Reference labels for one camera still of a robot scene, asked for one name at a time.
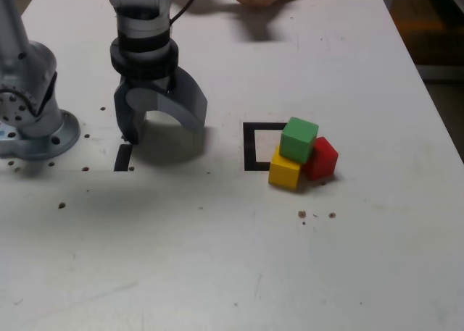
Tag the green cube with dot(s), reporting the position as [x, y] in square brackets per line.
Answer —
[297, 142]

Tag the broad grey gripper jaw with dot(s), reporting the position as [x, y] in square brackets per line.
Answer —
[181, 106]

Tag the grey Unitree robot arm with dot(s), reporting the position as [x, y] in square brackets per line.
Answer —
[34, 92]

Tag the black tape strip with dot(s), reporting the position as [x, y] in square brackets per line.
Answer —
[123, 159]

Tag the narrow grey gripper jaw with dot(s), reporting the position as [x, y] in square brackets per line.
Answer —
[123, 121]

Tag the grey metal bar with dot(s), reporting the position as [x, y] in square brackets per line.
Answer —
[440, 72]

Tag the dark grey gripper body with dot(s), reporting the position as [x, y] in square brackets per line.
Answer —
[145, 84]

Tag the black tape square outline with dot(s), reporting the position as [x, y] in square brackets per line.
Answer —
[249, 146]

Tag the red cube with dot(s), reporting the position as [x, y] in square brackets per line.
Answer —
[322, 161]

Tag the yellow cube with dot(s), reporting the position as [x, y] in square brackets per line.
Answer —
[284, 171]

